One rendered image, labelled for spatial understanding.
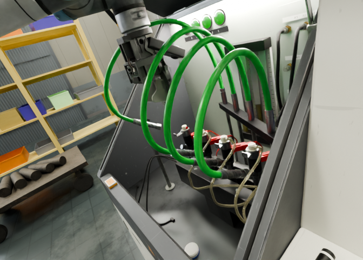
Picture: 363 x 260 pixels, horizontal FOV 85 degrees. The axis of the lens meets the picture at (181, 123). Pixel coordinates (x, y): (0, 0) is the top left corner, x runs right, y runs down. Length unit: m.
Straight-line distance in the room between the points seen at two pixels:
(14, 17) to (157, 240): 0.51
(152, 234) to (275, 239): 0.30
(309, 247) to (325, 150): 0.18
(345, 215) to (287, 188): 0.10
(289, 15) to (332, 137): 0.37
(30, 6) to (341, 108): 0.48
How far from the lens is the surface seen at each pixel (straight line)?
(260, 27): 0.69
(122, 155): 0.89
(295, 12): 0.64
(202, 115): 0.33
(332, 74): 0.37
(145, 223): 0.60
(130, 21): 0.51
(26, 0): 0.40
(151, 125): 0.68
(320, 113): 0.38
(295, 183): 0.40
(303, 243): 0.47
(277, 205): 0.37
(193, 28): 0.53
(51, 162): 2.92
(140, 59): 0.52
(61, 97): 3.86
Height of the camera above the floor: 1.37
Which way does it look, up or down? 23 degrees down
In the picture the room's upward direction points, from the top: 17 degrees counter-clockwise
